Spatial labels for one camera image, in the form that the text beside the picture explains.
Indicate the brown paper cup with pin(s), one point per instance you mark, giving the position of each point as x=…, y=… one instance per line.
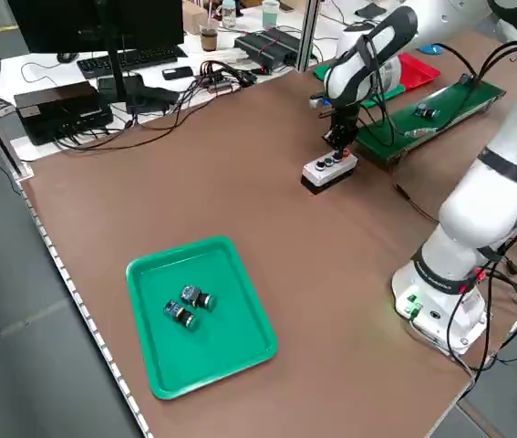
x=209, y=38

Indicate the aluminium frame post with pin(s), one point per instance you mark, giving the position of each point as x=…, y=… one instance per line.
x=307, y=36

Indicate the black keyboard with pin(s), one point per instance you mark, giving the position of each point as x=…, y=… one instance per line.
x=139, y=57

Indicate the red plastic tray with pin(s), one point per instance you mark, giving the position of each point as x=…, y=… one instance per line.
x=417, y=70

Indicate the black electronics box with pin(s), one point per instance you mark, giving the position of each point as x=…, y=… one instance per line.
x=57, y=109

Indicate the cardboard box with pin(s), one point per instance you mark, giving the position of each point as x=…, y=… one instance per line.
x=194, y=18

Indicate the aluminium frame rail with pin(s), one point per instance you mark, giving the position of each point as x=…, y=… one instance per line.
x=18, y=171

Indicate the black power adapter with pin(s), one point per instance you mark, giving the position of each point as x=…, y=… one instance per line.
x=162, y=96

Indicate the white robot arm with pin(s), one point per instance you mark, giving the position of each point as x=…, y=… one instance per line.
x=481, y=201

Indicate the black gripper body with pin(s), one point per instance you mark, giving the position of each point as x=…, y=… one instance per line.
x=344, y=118

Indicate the black computer monitor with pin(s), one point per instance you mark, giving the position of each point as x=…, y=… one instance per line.
x=94, y=23

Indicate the black computer mouse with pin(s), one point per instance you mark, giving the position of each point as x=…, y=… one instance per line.
x=67, y=57

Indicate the blue desk lamp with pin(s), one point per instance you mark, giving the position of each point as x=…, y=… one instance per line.
x=432, y=49

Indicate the grey push-button control box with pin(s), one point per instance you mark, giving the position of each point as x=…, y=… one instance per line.
x=326, y=175

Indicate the black power supply unit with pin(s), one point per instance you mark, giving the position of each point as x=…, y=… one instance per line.
x=267, y=45

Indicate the green belt conveyor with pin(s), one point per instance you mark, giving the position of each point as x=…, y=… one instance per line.
x=477, y=93

